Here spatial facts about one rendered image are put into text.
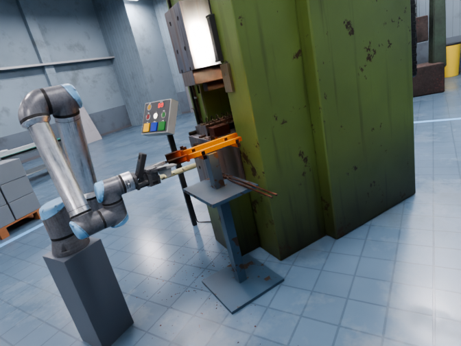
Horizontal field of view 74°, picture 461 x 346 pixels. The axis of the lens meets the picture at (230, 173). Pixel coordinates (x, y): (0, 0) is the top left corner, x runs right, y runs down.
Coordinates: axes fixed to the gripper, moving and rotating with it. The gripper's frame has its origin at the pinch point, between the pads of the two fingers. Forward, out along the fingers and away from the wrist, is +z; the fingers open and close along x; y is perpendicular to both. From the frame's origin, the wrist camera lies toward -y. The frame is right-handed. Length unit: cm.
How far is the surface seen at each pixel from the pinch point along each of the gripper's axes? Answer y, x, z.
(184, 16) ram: -72, -45, 49
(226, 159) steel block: 20, -35, 50
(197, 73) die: -39, -49, 51
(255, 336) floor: 96, 29, 9
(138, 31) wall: -240, -1057, 369
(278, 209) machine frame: 57, -7, 65
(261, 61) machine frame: -37, -7, 72
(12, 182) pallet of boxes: 37, -321, -98
